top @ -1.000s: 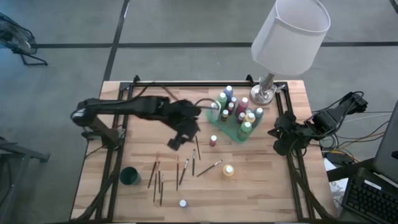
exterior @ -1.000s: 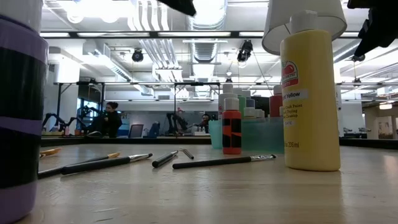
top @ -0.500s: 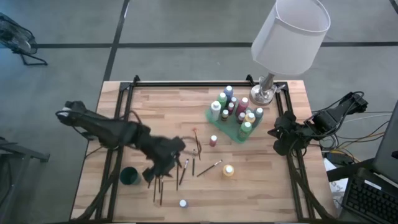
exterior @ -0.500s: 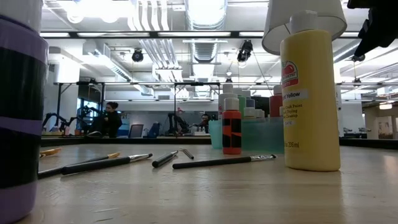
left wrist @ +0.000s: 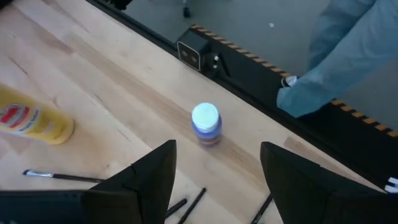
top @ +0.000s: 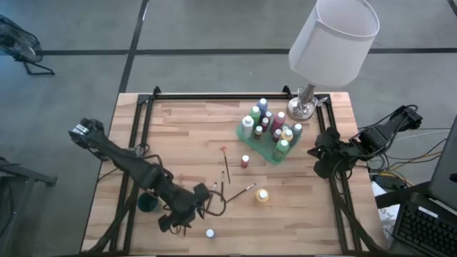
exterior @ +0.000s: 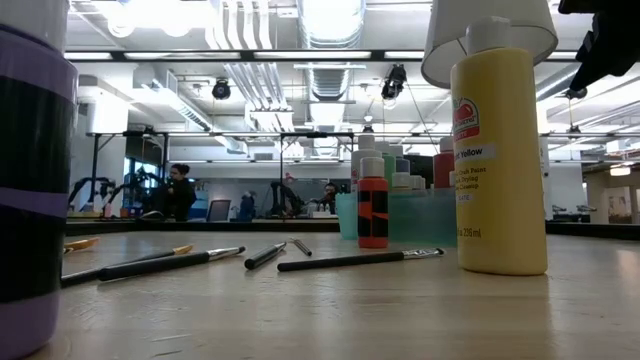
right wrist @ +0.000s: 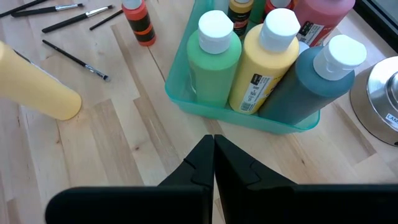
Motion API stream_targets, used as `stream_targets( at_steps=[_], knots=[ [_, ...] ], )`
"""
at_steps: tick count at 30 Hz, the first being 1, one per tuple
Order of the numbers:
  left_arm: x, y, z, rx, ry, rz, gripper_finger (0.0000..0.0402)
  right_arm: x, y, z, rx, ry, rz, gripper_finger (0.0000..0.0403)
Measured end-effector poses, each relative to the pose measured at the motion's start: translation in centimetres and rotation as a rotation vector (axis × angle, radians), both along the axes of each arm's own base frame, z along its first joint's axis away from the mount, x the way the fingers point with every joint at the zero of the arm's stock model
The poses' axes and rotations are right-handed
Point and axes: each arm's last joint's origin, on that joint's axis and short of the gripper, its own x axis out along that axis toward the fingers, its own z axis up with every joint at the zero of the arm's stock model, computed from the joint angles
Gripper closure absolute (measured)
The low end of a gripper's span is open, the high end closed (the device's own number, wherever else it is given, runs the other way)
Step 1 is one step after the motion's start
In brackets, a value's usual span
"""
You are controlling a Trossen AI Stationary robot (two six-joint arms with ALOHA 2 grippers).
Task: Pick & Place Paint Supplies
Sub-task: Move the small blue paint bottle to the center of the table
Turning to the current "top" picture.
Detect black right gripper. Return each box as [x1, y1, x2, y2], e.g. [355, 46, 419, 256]
[307, 126, 358, 179]

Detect grey paint bottle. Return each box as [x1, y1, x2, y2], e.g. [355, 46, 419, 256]
[291, 123, 303, 143]

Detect labelled light green paint bottle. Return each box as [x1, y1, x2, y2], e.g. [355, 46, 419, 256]
[273, 138, 291, 162]

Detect dark green plastic cup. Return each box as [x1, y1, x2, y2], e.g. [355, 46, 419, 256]
[136, 192, 161, 213]

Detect large pink paint bottle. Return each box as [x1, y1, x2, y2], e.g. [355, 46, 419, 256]
[270, 111, 287, 135]

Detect long paintbrush silver ferrule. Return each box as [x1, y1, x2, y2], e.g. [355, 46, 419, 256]
[225, 182, 257, 204]

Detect yellow apple-label paint bottle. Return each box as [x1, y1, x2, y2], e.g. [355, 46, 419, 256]
[254, 188, 271, 204]

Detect large plain green paint bottle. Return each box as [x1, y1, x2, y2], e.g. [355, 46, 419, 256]
[249, 105, 262, 124]

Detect white paint bottle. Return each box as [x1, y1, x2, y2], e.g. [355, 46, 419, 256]
[241, 115, 255, 140]

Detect teal translucent plastic bin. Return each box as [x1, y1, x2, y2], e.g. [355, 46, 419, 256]
[235, 106, 303, 166]

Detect fan paintbrush orange bristles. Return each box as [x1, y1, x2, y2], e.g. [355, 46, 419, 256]
[220, 145, 231, 186]

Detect dark power strip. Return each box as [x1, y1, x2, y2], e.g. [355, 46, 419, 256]
[376, 172, 408, 190]

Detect white printed paper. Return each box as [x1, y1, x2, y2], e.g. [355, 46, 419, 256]
[371, 181, 401, 229]

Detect white shade table lamp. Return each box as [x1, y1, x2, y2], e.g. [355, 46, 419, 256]
[287, 0, 381, 122]

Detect black keyboard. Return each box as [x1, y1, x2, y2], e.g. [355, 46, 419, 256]
[391, 199, 457, 257]

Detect grey side stand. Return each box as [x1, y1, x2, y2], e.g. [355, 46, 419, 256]
[0, 156, 58, 257]

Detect black floor fan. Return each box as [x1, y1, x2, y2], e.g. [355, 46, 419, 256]
[0, 14, 56, 76]

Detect yellow cable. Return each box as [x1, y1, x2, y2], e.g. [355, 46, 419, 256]
[391, 151, 444, 171]

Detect white cable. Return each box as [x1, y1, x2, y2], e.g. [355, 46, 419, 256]
[396, 130, 451, 142]

